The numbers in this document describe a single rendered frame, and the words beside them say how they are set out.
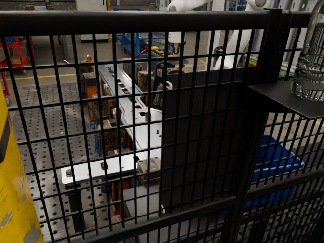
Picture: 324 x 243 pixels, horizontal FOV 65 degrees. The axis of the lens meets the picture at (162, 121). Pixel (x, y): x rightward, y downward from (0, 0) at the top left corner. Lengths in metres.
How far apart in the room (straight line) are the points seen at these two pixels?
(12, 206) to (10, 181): 0.03
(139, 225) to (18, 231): 0.27
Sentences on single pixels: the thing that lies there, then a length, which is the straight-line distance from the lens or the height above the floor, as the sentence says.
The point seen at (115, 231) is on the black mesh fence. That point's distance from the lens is 0.55.
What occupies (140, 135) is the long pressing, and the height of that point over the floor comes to 1.00.
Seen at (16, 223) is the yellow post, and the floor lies 1.35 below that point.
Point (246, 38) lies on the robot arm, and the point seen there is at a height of 1.33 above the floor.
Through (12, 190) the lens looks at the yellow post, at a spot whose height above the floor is 1.39.
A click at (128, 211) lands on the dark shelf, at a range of 0.75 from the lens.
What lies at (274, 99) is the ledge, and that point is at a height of 1.43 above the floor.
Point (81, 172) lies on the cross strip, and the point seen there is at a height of 1.00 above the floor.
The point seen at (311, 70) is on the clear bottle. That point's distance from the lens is 0.44.
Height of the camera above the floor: 1.58
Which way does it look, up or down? 28 degrees down
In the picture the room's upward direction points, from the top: 2 degrees clockwise
